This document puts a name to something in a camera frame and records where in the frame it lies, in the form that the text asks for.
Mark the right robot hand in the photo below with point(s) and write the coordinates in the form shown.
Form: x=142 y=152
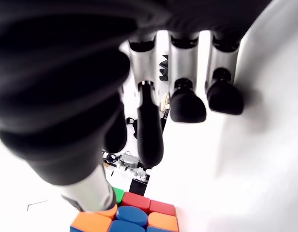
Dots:
x=54 y=84

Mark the multicoloured Rubik's cube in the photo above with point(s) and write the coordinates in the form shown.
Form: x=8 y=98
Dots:
x=134 y=215

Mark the black box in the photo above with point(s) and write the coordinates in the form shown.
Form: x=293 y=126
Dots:
x=138 y=187

